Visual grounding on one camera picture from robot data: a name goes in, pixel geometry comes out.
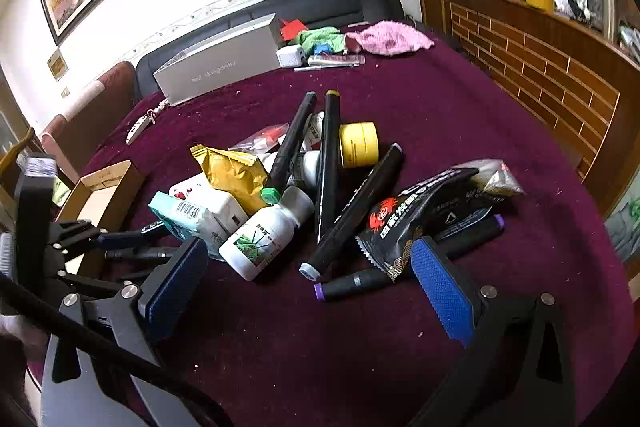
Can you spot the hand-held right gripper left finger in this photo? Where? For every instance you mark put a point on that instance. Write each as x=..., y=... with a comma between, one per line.
x=175, y=287

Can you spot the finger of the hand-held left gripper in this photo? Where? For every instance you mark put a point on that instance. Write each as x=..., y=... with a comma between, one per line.
x=111, y=240
x=135, y=276

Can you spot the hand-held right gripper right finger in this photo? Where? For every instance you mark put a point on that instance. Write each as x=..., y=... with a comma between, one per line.
x=442, y=292

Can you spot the cardboard box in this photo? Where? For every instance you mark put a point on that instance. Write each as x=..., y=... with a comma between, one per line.
x=107, y=187

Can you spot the teal tissue pack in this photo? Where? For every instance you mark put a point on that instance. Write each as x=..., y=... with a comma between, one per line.
x=180, y=217

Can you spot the black crab snack packet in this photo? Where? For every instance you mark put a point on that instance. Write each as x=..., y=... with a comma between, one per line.
x=405, y=217

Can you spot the white power adapter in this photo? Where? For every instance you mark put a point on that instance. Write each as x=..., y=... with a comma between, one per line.
x=227, y=212

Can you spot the black marker purple caps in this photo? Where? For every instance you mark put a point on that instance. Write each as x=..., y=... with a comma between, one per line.
x=345, y=283

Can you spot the white bottle green label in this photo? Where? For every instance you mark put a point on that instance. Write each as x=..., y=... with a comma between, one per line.
x=310, y=167
x=260, y=237

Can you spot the black marker grey cap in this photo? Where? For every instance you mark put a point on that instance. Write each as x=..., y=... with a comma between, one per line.
x=350, y=212

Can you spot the gold snack packet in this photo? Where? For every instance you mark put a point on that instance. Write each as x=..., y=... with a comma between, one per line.
x=230, y=177

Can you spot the black packet clear window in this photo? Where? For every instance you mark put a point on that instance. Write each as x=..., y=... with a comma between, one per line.
x=492, y=179

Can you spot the clear packet red contents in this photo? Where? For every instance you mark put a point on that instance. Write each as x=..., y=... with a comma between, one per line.
x=260, y=138

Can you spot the black marker olive cap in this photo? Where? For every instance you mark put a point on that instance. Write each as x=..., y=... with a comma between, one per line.
x=329, y=157

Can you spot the black marker green cap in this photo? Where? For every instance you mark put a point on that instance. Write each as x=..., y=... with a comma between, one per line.
x=290, y=142

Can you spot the white key fob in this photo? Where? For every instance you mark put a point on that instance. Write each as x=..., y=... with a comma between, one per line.
x=137, y=129

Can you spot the brown armchair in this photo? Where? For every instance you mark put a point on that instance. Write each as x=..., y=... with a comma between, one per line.
x=100, y=107

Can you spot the silver grey box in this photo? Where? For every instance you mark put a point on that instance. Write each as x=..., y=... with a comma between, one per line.
x=220, y=67

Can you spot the wooden brick-pattern counter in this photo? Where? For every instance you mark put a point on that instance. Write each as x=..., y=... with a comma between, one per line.
x=525, y=52

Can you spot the clear flat packet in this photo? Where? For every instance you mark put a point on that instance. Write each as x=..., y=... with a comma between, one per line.
x=332, y=61

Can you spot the white charger cube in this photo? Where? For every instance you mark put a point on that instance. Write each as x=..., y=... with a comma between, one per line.
x=291, y=56

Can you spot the pink cloth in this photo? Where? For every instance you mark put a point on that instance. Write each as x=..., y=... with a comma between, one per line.
x=390, y=38

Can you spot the small blue item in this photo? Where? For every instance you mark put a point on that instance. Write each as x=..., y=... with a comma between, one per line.
x=323, y=49

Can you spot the red paper bag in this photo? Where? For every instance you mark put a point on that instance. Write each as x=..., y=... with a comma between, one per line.
x=294, y=31

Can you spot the green cloth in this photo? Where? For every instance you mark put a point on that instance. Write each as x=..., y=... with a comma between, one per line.
x=320, y=38

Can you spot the black leather sofa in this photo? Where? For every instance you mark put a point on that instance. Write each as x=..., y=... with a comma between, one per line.
x=325, y=2

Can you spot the pile of foil packets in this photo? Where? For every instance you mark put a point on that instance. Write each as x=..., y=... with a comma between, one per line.
x=577, y=7

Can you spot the steel thermos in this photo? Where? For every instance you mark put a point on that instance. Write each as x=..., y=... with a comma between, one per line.
x=610, y=9

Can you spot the gold wall plaque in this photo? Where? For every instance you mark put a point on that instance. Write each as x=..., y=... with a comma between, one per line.
x=57, y=64

